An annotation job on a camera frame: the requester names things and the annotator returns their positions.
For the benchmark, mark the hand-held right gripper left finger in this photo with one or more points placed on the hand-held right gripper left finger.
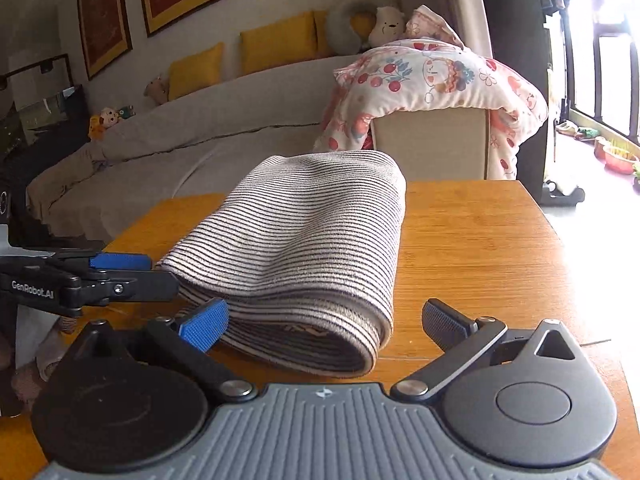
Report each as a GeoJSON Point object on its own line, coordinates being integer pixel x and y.
{"type": "Point", "coordinates": [205, 327]}

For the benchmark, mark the beige armchair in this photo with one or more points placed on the beige armchair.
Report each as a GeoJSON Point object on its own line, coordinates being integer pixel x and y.
{"type": "Point", "coordinates": [430, 145]}

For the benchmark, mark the red bowl planter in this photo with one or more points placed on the red bowl planter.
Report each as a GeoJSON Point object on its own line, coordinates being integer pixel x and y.
{"type": "Point", "coordinates": [622, 157]}

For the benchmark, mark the black side table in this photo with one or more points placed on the black side table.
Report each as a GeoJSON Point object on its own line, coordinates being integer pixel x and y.
{"type": "Point", "coordinates": [40, 110]}

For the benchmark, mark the grey sofa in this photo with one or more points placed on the grey sofa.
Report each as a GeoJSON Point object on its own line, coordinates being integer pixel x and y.
{"type": "Point", "coordinates": [200, 125]}

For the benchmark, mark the small beige plush toy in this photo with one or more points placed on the small beige plush toy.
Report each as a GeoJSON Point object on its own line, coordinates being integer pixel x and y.
{"type": "Point", "coordinates": [155, 90]}

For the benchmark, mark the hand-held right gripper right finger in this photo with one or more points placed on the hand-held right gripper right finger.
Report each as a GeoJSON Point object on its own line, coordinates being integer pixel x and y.
{"type": "Point", "coordinates": [442, 322]}

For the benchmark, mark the house slipper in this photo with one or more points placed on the house slipper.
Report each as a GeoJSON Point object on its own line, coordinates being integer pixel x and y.
{"type": "Point", "coordinates": [565, 128]}
{"type": "Point", "coordinates": [586, 134]}

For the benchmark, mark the leafy green potted plant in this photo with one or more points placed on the leafy green potted plant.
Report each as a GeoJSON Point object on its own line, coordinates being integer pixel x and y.
{"type": "Point", "coordinates": [636, 170]}

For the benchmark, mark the small orange pot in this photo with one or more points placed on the small orange pot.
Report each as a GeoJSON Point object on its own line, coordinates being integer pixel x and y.
{"type": "Point", "coordinates": [600, 146]}

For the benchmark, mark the colourful plush doll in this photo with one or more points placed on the colourful plush doll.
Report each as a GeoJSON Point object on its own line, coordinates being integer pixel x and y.
{"type": "Point", "coordinates": [110, 121]}

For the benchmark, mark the striped grey sweater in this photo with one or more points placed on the striped grey sweater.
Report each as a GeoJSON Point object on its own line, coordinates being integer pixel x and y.
{"type": "Point", "coordinates": [310, 240]}

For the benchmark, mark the white plush bear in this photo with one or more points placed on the white plush bear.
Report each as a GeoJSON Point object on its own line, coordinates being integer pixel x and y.
{"type": "Point", "coordinates": [387, 24]}

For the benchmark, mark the black stand base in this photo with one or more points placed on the black stand base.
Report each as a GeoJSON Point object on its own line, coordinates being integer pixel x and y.
{"type": "Point", "coordinates": [565, 192]}

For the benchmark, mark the floral printed blanket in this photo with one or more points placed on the floral printed blanket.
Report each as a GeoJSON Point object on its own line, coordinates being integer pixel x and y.
{"type": "Point", "coordinates": [440, 75]}

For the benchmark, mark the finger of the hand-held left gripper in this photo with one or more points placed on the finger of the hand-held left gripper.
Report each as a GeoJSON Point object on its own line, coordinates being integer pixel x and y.
{"type": "Point", "coordinates": [145, 285]}
{"type": "Point", "coordinates": [120, 261]}

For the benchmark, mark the yellow sofa cushion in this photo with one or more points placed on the yellow sofa cushion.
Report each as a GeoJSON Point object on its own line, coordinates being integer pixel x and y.
{"type": "Point", "coordinates": [361, 22]}
{"type": "Point", "coordinates": [321, 30]}
{"type": "Point", "coordinates": [277, 42]}
{"type": "Point", "coordinates": [196, 71]}

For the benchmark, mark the black window frame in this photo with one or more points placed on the black window frame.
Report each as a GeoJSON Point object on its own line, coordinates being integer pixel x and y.
{"type": "Point", "coordinates": [605, 80]}

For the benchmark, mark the pink fuzzy slipper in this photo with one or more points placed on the pink fuzzy slipper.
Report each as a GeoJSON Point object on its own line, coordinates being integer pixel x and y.
{"type": "Point", "coordinates": [50, 355]}

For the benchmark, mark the grey neck pillow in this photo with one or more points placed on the grey neck pillow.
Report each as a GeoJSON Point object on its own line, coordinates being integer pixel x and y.
{"type": "Point", "coordinates": [342, 27]}

